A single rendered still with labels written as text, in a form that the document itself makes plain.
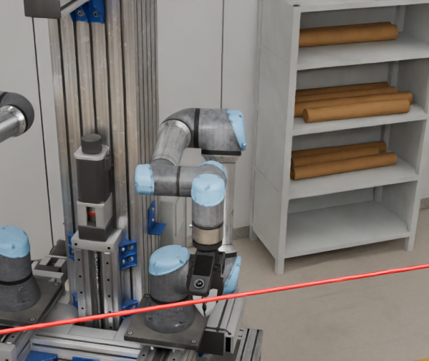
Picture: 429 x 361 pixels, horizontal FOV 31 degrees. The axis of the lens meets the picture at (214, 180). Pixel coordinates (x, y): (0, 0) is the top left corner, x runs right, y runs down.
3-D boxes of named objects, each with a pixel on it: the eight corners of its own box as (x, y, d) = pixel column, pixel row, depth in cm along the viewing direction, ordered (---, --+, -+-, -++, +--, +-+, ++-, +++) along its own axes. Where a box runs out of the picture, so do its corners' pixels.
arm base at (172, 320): (152, 300, 240) (151, 273, 236) (199, 306, 238) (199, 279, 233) (138, 329, 227) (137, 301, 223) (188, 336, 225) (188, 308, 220)
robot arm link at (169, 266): (152, 278, 234) (151, 240, 228) (195, 280, 233) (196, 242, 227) (146, 301, 223) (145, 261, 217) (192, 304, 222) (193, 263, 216)
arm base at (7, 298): (3, 281, 248) (0, 255, 244) (47, 287, 246) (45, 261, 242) (-18, 308, 235) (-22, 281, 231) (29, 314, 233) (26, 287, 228)
